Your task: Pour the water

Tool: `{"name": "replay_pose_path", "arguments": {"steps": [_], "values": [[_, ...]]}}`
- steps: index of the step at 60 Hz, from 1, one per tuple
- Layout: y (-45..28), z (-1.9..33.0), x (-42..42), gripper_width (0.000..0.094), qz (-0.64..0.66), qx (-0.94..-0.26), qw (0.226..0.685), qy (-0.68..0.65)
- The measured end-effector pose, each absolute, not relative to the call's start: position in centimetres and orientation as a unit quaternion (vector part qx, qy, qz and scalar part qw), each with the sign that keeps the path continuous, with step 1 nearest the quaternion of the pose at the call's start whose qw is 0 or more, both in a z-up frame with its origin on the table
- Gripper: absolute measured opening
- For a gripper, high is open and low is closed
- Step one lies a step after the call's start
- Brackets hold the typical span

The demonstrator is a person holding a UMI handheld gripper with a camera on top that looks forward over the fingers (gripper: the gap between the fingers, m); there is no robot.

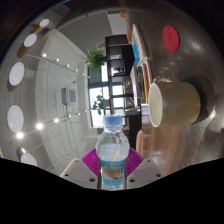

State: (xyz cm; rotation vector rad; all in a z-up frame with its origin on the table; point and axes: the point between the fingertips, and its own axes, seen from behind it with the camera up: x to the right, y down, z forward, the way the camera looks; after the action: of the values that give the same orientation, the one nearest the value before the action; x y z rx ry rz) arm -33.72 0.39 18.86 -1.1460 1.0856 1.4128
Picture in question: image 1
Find bushy green potted plant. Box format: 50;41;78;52
84;48;106;73

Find flat round red coaster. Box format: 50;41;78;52
161;24;181;53

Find white wall radiator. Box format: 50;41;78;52
106;13;128;36

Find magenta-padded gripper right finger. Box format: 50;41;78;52
124;147;163;190

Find white ceiling air conditioner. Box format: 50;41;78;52
60;85;79;106

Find thick white-cover book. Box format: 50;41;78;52
129;64;145;105

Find flat book with colourful edge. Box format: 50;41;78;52
142;61;154;105

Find low black shelf unit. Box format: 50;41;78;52
104;34;144;141

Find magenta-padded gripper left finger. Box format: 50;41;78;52
59;148;102;190

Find ceiling lights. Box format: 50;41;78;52
6;18;81;166

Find blue-cover book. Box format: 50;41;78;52
131;23;150;68

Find small green potted plant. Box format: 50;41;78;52
92;94;105;116

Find cream ceramic mug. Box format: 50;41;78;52
147;77;202;128

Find clear blue-capped water bottle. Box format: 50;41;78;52
95;114;131;191

